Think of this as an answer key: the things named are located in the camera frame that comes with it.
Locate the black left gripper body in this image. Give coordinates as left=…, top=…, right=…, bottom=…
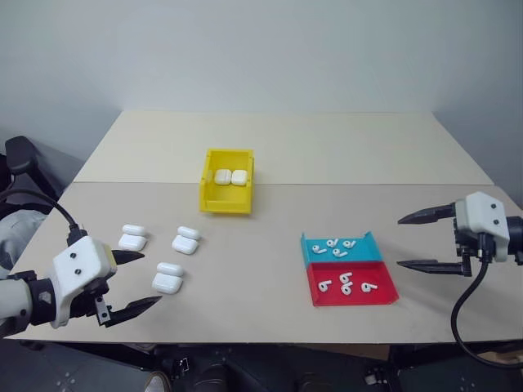
left=66, top=276, right=114, bottom=327

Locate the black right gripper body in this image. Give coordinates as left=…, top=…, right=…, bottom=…
left=450, top=216, right=498, bottom=279

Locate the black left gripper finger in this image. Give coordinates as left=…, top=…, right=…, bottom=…
left=110, top=249, right=146, bottom=266
left=105, top=295, right=164, bottom=328

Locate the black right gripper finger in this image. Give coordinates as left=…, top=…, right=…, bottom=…
left=396, top=202, right=459, bottom=225
left=396, top=258, right=469, bottom=278

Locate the yellow plastic bin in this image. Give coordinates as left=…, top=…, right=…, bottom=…
left=199, top=148, right=256, bottom=216

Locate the blue plastic tray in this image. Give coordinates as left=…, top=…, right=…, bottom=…
left=300, top=229, right=384, bottom=267

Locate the brown rounded shape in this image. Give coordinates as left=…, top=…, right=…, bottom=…
left=145, top=369, right=172, bottom=392

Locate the red plastic tray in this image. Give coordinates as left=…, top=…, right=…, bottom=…
left=306, top=261, right=400, bottom=308

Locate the brown cardboard piece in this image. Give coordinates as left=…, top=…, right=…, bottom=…
left=476, top=345, right=523, bottom=365

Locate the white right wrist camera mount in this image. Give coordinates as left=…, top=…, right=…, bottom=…
left=454, top=191, right=512, bottom=263

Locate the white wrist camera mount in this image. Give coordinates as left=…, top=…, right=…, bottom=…
left=454, top=191, right=512, bottom=263
left=50, top=235, right=118, bottom=328

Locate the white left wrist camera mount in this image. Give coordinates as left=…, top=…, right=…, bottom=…
left=50, top=235, right=118, bottom=328

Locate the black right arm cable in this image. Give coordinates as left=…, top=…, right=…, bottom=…
left=450, top=231, right=523, bottom=370

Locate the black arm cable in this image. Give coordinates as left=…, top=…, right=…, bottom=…
left=450, top=231, right=523, bottom=370
left=0, top=188, right=90, bottom=247

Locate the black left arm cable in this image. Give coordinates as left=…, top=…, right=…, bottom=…
left=0, top=188, right=90, bottom=247

